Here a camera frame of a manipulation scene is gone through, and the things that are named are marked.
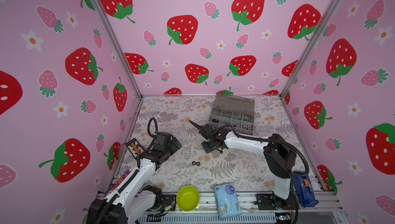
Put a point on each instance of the small black framed card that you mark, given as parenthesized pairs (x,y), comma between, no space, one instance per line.
(135,148)

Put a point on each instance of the blue tape dispenser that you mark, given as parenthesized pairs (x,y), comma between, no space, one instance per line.
(304,190)

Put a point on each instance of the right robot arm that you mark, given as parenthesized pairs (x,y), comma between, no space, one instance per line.
(283,159)

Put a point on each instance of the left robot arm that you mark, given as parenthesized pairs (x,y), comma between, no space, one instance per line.
(130,200)

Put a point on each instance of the blue tissue pack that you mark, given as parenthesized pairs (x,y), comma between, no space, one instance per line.
(227,201)

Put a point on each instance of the purple candy bag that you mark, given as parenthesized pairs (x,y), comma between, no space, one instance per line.
(117,182)

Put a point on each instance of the lime green bowl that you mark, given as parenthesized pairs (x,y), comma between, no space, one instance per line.
(188,198)

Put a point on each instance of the grey plastic compartment organizer box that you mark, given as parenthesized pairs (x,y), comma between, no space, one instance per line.
(233,110)

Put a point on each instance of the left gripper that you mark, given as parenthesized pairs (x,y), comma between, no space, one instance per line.
(174,148)

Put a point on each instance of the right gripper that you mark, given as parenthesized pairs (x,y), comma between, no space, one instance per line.
(204,132)

